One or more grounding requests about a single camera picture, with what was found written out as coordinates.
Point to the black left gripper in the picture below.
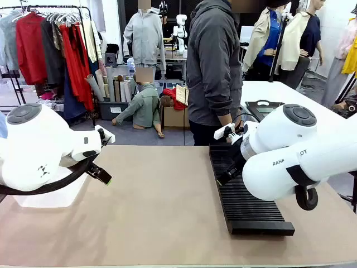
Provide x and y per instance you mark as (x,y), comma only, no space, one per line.
(94,168)

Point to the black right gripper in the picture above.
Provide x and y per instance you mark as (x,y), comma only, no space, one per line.
(237,162)

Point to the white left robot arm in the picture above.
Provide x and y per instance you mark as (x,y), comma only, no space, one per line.
(30,150)

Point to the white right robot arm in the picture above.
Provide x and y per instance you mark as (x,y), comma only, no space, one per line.
(290,156)

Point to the person right hand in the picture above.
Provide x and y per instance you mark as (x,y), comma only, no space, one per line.
(226,120)

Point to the black slotted PCB rack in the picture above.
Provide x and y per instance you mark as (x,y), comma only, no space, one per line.
(251,212)

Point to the person dark trousers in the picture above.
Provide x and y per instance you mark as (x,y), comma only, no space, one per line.
(203,134)

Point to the grey storage bin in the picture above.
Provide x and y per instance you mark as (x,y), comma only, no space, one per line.
(111,110)

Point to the seated mannequin green jacket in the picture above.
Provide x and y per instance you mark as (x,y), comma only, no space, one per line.
(142,106)

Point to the blue denim hanging garment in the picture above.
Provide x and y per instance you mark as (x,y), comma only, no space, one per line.
(72,97)

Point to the bundle of paper rolls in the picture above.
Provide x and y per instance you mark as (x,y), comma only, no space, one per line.
(111,86)

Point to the red cloth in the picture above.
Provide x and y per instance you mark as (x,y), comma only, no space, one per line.
(174,96)

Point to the white table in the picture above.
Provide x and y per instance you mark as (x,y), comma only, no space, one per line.
(279,92)

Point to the clear water bottle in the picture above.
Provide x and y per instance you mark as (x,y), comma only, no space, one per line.
(131,67)

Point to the light blue cloth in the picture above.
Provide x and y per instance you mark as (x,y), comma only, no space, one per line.
(2,125)

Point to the red hanging dress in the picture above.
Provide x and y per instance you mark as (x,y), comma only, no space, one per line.
(76,64)

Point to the person grey jacket torso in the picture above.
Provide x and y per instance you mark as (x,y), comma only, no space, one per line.
(212,61)

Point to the dark grey hanging garment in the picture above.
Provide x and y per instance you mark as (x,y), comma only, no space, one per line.
(53,53)

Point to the cream hanging garment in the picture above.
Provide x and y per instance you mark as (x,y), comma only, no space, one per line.
(90,39)

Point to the black tripod pole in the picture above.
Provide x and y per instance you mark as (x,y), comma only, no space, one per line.
(279,47)

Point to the black metal clothes rack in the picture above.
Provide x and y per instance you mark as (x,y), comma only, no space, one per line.
(83,33)

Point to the mannequin beige coat blue shirt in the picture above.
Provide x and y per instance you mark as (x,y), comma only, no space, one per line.
(265,36)

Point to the mannequin with grey hoodie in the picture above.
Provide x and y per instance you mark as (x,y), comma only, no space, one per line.
(145,36)

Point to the red hanging jacket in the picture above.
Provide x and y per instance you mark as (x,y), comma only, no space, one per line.
(30,47)

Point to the mannequin with pink top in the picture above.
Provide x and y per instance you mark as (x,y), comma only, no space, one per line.
(337,72)

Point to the small white humanoid robot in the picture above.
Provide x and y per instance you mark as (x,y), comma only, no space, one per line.
(180,30)

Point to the mannequin cream and navy top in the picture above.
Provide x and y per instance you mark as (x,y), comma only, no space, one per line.
(304,42)

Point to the person in black clothes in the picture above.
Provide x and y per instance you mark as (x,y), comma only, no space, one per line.
(166,25)

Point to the light grey hanging hoodie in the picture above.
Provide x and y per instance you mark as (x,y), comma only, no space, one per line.
(8,39)

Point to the yellow garment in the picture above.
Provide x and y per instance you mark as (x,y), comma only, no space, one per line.
(351,56)

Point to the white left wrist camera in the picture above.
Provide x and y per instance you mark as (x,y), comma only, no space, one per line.
(107,135)

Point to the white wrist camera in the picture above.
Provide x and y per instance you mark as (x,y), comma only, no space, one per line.
(223,131)
(107,135)

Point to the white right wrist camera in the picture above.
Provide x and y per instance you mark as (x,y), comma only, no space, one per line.
(223,131)

